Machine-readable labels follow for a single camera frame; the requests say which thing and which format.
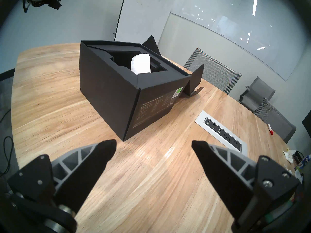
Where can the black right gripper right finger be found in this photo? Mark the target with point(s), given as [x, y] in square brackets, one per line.
[226, 179]

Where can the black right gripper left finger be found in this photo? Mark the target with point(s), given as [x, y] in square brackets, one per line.
[80, 176]

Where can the black cardboard box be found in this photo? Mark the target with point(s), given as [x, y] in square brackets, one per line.
[109, 94]

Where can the white computer mouse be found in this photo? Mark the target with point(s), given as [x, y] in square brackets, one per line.
[141, 63]

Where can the grey table outlet panel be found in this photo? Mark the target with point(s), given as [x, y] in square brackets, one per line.
[221, 133]

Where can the red whiteboard marker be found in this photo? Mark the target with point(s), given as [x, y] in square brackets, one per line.
[270, 129]

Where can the crumpled white tissue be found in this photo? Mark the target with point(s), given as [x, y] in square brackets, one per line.
[289, 156]

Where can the whiteboard cleaner spray bottle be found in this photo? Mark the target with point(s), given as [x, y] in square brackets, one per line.
[303, 163]

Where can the rolling whiteboard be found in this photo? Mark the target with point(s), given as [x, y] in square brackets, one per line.
[143, 16]

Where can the grey swivel armchair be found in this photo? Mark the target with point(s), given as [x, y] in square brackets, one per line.
[257, 93]

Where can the wide grey mesh chair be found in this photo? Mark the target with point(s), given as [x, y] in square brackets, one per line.
[213, 70]

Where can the black wall screen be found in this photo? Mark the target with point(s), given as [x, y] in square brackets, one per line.
[307, 120]

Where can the glass wall whiteboard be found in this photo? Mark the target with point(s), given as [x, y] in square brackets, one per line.
[233, 28]

